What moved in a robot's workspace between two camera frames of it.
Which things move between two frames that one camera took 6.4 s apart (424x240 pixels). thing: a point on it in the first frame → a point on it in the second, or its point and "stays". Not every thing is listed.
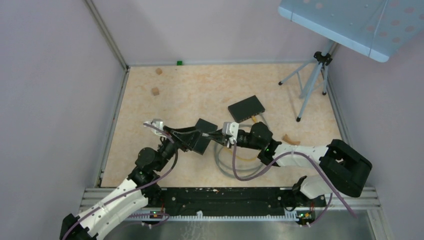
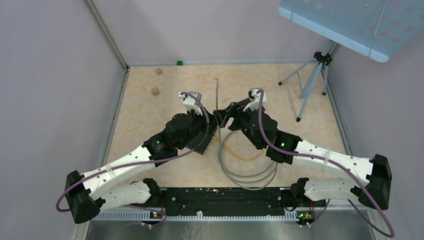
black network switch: x=202 y=141 stays
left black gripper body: x=184 y=144 → x=199 y=124
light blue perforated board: x=376 y=29 stays
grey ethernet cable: x=237 y=170 → x=250 y=182
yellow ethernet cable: x=254 y=120 stays
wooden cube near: x=155 y=91 stays
